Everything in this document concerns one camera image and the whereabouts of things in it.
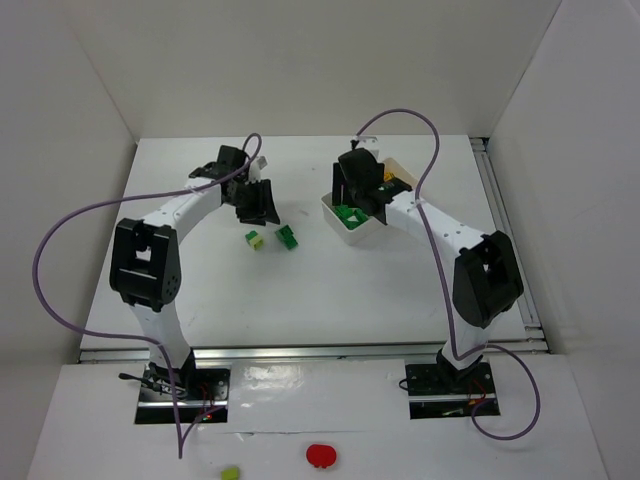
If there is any dark green base brick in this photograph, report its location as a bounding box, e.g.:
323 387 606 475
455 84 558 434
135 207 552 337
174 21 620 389
275 225 298 251

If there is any light green bottom brick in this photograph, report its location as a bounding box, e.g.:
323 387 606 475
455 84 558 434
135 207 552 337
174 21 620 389
248 235 265 251

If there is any dark green brick front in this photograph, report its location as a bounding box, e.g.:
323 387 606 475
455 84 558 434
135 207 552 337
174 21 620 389
342 209 369 231

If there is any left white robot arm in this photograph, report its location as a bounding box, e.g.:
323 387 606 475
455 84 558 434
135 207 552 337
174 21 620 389
109 145 280 389

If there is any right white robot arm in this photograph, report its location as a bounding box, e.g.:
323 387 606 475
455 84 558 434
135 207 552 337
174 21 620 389
333 148 524 383

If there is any white divided sorting tray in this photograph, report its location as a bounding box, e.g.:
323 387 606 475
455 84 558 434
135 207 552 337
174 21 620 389
321 148 417 246

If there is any red round object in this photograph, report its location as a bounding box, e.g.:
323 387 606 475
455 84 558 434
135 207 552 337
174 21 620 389
305 444 338 469

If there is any light green brick foreground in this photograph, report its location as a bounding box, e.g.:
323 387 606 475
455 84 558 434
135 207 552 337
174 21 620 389
220 466 240 480

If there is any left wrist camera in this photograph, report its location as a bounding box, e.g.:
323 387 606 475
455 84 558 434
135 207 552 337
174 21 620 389
255 156 268 170

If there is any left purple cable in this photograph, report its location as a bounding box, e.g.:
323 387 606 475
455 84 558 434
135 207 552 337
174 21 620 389
31 132 264 460

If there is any aluminium rail front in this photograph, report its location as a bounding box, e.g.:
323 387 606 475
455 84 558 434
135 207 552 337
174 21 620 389
79 340 546 362

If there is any aluminium rail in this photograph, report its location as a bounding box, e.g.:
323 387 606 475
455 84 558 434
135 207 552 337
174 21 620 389
469 136 546 331
79 340 546 362

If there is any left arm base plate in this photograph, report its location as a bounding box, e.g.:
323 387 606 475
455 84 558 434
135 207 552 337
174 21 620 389
132 366 231 425

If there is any aluminium rail right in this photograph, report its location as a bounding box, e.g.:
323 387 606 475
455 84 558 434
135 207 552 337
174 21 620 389
469 136 546 331

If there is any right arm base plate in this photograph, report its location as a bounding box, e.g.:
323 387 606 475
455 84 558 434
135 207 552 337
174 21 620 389
398 362 500 420

